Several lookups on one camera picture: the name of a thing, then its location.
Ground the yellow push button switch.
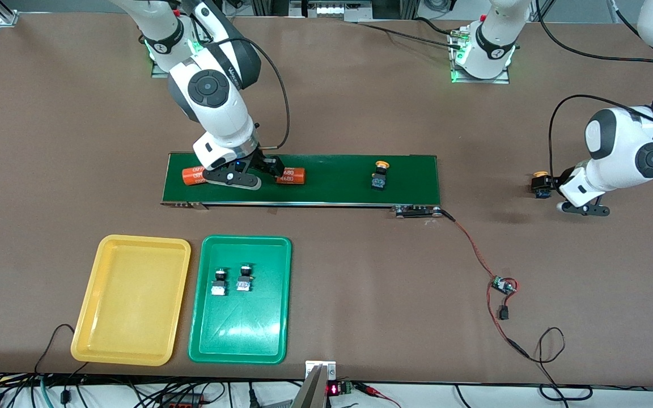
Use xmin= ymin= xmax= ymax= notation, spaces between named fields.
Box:
xmin=532 ymin=170 xmax=552 ymax=199
xmin=371 ymin=161 xmax=391 ymax=191

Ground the green conveyor belt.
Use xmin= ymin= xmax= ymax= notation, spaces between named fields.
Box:
xmin=160 ymin=152 xmax=443 ymax=219

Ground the green plastic tray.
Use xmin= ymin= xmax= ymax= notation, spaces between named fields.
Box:
xmin=188 ymin=235 xmax=292 ymax=364

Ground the grey equipment box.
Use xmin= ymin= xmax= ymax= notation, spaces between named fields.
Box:
xmin=290 ymin=0 xmax=374 ymax=22

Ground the yellow plastic tray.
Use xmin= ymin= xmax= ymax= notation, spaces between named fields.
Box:
xmin=71 ymin=235 xmax=192 ymax=367

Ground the red clip lead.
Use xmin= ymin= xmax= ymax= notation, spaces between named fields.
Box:
xmin=355 ymin=382 xmax=401 ymax=408

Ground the red and black power strip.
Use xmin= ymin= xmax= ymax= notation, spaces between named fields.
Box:
xmin=159 ymin=393 xmax=202 ymax=408

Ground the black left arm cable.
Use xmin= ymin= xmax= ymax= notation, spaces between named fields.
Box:
xmin=536 ymin=0 xmax=653 ymax=182

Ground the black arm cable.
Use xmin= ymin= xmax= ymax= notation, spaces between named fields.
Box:
xmin=536 ymin=0 xmax=653 ymax=182
xmin=213 ymin=37 xmax=291 ymax=151

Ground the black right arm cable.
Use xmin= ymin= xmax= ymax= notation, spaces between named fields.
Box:
xmin=213 ymin=37 xmax=291 ymax=151

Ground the red and black wire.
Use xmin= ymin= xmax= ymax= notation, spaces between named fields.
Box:
xmin=439 ymin=209 xmax=531 ymax=359

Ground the looped black cable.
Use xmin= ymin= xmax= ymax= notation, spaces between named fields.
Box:
xmin=522 ymin=327 xmax=593 ymax=402

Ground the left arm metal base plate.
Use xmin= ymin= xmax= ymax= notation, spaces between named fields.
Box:
xmin=450 ymin=28 xmax=511 ymax=84

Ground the black cable on table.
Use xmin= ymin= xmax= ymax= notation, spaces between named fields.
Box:
xmin=358 ymin=17 xmax=463 ymax=49

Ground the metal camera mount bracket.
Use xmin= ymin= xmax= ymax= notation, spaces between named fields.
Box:
xmin=292 ymin=360 xmax=337 ymax=408

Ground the thin black cable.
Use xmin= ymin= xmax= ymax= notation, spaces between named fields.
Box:
xmin=35 ymin=324 xmax=89 ymax=377

